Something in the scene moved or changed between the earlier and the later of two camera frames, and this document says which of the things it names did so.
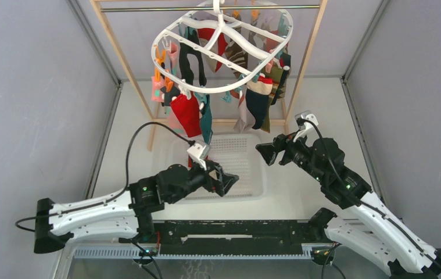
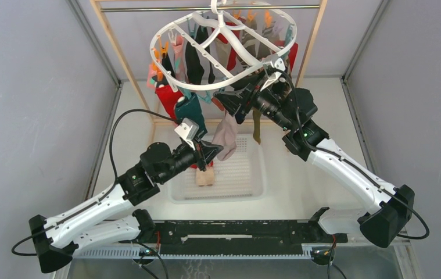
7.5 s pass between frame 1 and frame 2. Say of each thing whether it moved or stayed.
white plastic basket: stayed
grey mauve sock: moved
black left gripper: moved
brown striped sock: moved
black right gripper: moved
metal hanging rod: stayed
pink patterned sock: moved
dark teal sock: moved
